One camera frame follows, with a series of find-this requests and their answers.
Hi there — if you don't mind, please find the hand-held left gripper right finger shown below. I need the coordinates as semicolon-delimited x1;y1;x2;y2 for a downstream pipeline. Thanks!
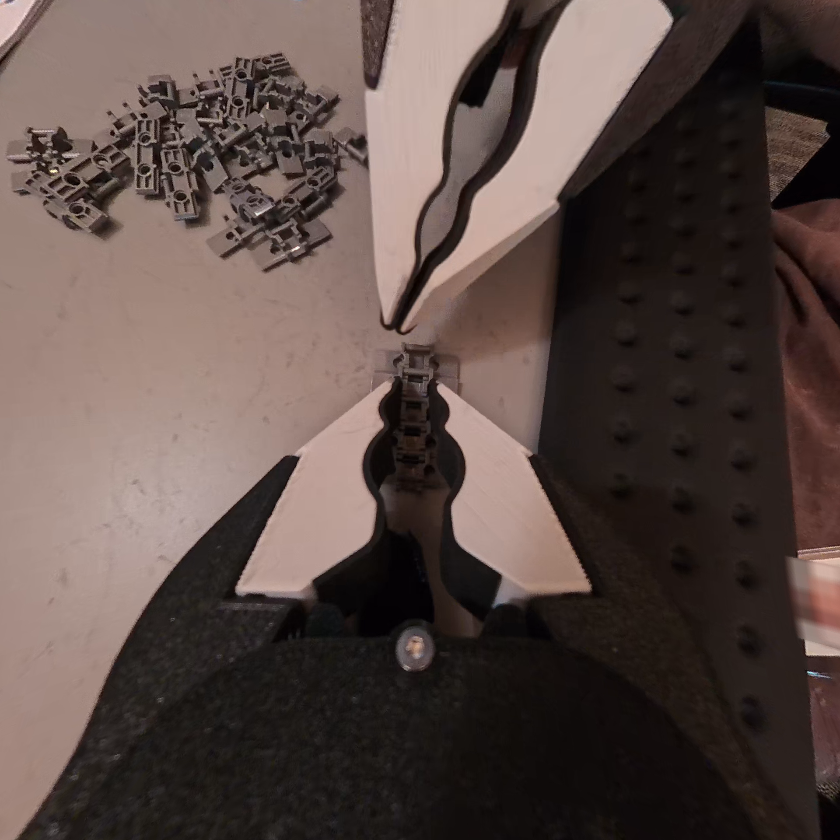
430;382;592;603

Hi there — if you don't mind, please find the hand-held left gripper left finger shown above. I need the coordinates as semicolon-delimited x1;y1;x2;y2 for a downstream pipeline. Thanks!
235;381;404;601

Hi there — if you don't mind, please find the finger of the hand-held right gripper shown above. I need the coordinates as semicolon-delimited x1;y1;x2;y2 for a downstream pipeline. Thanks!
363;0;521;329
400;0;677;333

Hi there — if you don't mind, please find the grey track chain segment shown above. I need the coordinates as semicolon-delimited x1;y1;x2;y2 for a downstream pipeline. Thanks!
371;341;462;494

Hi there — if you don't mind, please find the pile of grey track pieces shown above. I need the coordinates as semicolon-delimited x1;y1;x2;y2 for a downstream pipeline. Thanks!
7;51;368;272

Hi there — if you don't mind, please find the grey desk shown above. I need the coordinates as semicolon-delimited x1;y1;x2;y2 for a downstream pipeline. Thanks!
0;0;567;840

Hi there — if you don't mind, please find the black perforated foam pad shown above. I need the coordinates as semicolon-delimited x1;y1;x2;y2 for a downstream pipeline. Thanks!
538;20;821;840

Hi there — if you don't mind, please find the person's brown shirt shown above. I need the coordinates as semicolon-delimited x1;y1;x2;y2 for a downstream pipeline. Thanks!
771;203;840;553

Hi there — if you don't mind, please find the instruction manual booklet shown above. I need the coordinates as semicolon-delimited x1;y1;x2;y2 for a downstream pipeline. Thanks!
0;0;55;59

